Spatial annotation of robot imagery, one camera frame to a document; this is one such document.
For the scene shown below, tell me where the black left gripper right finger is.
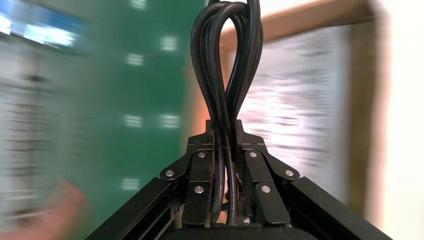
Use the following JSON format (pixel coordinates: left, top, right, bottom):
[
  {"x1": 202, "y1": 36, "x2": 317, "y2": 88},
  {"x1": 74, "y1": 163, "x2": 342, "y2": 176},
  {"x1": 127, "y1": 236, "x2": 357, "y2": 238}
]
[{"x1": 233, "y1": 119, "x2": 301, "y2": 228}]

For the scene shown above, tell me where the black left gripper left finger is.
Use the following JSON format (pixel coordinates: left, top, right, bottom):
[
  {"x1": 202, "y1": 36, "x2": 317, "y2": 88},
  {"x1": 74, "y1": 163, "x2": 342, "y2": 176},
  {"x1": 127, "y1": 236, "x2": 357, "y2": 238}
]
[{"x1": 159, "y1": 119, "x2": 216, "y2": 228}]

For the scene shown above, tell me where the black power cable bundle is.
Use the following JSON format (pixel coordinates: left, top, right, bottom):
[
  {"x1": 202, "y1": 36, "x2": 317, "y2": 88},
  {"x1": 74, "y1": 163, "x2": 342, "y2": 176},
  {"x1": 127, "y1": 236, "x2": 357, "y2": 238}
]
[{"x1": 189, "y1": 0, "x2": 264, "y2": 226}]

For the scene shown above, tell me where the brown cardboard storage box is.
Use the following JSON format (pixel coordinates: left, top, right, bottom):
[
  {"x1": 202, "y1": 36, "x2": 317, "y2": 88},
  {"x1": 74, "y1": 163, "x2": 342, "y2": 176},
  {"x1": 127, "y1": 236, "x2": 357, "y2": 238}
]
[{"x1": 182, "y1": 0, "x2": 392, "y2": 226}]

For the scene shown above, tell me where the printed white paper sheet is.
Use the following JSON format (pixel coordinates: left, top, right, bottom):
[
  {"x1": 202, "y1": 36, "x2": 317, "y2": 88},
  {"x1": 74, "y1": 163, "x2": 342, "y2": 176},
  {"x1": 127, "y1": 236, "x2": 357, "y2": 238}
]
[{"x1": 231, "y1": 24, "x2": 352, "y2": 203}]

